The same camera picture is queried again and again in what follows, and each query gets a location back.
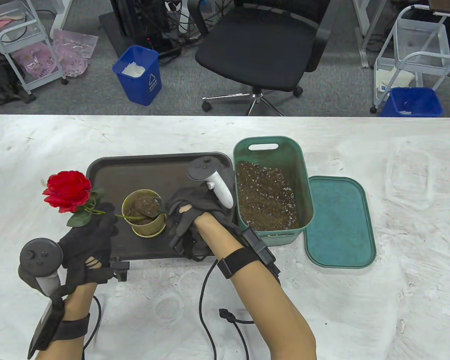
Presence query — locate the person's right hand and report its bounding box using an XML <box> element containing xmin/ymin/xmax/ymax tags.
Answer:
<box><xmin>166</xmin><ymin>186</ymin><xmax>244</xmax><ymax>259</ymax></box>

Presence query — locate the person's left hand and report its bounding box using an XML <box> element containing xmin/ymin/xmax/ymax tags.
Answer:
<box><xmin>58</xmin><ymin>212</ymin><xmax>119</xmax><ymax>287</ymax></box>

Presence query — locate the green plastic garden scoop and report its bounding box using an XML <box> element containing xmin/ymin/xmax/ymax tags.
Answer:
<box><xmin>133</xmin><ymin>195</ymin><xmax>173</xmax><ymax>220</ymax></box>

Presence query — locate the brown potting mix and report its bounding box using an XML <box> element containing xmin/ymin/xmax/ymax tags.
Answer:
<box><xmin>236</xmin><ymin>161</ymin><xmax>299</xmax><ymax>231</ymax></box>
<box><xmin>127</xmin><ymin>195</ymin><xmax>162</xmax><ymax>225</ymax></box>

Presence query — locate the red artificial rose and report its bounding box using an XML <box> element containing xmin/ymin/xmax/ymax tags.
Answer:
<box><xmin>42</xmin><ymin>171</ymin><xmax>147</xmax><ymax>227</ymax></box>

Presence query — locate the teal plastic bin lid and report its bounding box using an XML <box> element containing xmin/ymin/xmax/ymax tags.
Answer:
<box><xmin>304</xmin><ymin>176</ymin><xmax>377</xmax><ymax>269</ymax></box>

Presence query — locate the person's left forearm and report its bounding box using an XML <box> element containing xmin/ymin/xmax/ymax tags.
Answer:
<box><xmin>34</xmin><ymin>281</ymin><xmax>98</xmax><ymax>360</ymax></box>

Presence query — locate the person's right forearm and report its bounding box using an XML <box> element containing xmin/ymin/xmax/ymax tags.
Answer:
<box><xmin>193</xmin><ymin>212</ymin><xmax>317</xmax><ymax>360</ymax></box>

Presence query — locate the gray right hand controller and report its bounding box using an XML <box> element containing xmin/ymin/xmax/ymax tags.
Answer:
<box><xmin>187</xmin><ymin>157</ymin><xmax>236</xmax><ymax>209</ymax></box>

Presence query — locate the gray hand controller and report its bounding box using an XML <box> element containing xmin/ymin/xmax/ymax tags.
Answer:
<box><xmin>187</xmin><ymin>157</ymin><xmax>236</xmax><ymax>209</ymax></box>
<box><xmin>19</xmin><ymin>238</ymin><xmax>74</xmax><ymax>297</ymax></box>

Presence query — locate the gray left hand controller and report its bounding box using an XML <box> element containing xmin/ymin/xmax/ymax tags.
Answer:
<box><xmin>19</xmin><ymin>238</ymin><xmax>74</xmax><ymax>297</ymax></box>

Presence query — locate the dark brown plastic tray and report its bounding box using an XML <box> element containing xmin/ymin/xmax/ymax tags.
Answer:
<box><xmin>73</xmin><ymin>152</ymin><xmax>239</xmax><ymax>260</ymax></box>

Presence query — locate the gold ribbed flower pot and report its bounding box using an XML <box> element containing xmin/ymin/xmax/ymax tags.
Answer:
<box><xmin>121</xmin><ymin>190</ymin><xmax>168</xmax><ymax>238</ymax></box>

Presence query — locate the teal plastic storage bin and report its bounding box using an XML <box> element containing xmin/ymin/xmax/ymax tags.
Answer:
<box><xmin>233</xmin><ymin>136</ymin><xmax>314</xmax><ymax>247</ymax></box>

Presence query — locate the blue bin with white paper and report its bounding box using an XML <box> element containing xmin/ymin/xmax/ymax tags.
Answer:
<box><xmin>112</xmin><ymin>45</ymin><xmax>162</xmax><ymax>106</ymax></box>

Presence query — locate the black office chair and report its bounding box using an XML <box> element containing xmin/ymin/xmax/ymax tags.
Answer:
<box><xmin>188</xmin><ymin>0</ymin><xmax>331</xmax><ymax>116</ymax></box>

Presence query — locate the dark backpack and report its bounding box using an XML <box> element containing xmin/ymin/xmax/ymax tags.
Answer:
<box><xmin>0</xmin><ymin>47</ymin><xmax>37</xmax><ymax>108</ymax></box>

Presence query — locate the white power strip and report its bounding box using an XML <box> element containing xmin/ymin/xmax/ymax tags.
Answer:
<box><xmin>165</xmin><ymin>0</ymin><xmax>190</xmax><ymax>34</ymax></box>

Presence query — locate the black computer tower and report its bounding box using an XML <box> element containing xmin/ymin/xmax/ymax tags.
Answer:
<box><xmin>110</xmin><ymin>0</ymin><xmax>173</xmax><ymax>51</ymax></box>

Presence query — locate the pink plastic bag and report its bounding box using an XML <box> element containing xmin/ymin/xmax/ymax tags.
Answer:
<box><xmin>52</xmin><ymin>29</ymin><xmax>99</xmax><ymax>78</ymax></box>

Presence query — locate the white cart with pink bag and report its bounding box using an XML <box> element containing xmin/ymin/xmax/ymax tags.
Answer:
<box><xmin>0</xmin><ymin>0</ymin><xmax>68</xmax><ymax>95</ymax></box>

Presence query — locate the blue plastic waste bin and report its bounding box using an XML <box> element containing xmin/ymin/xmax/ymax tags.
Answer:
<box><xmin>380</xmin><ymin>87</ymin><xmax>444</xmax><ymax>117</ymax></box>

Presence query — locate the white cart with white box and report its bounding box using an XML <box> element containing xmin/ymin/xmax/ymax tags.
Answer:
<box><xmin>370</xmin><ymin>6</ymin><xmax>450</xmax><ymax>114</ymax></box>

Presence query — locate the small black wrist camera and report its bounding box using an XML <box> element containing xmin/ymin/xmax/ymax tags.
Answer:
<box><xmin>111</xmin><ymin>261</ymin><xmax>130</xmax><ymax>282</ymax></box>
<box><xmin>171</xmin><ymin>225</ymin><xmax>210</xmax><ymax>261</ymax></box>

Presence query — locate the right wrist strap with box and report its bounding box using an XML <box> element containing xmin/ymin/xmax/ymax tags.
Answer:
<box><xmin>217</xmin><ymin>227</ymin><xmax>282</xmax><ymax>285</ymax></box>

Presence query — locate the wrist strap with box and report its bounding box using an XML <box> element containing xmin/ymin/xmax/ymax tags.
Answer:
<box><xmin>27</xmin><ymin>296</ymin><xmax>90</xmax><ymax>359</ymax></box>
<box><xmin>217</xmin><ymin>227</ymin><xmax>282</xmax><ymax>285</ymax></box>

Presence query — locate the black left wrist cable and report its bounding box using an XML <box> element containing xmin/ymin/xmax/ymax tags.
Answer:
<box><xmin>83</xmin><ymin>296</ymin><xmax>102</xmax><ymax>360</ymax></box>

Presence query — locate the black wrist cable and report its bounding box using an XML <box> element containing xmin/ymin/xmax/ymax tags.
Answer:
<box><xmin>83</xmin><ymin>296</ymin><xmax>102</xmax><ymax>360</ymax></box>
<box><xmin>199</xmin><ymin>259</ymin><xmax>255</xmax><ymax>360</ymax></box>

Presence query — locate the left wrist strap with box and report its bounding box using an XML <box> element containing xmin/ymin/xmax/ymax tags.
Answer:
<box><xmin>27</xmin><ymin>296</ymin><xmax>90</xmax><ymax>359</ymax></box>

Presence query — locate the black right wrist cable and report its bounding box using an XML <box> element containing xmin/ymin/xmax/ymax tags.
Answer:
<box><xmin>199</xmin><ymin>259</ymin><xmax>255</xmax><ymax>360</ymax></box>

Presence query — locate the white table leg frame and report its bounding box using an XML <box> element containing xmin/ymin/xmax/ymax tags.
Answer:
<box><xmin>50</xmin><ymin>0</ymin><xmax>74</xmax><ymax>40</ymax></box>
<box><xmin>352</xmin><ymin>0</ymin><xmax>387</xmax><ymax>69</ymax></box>

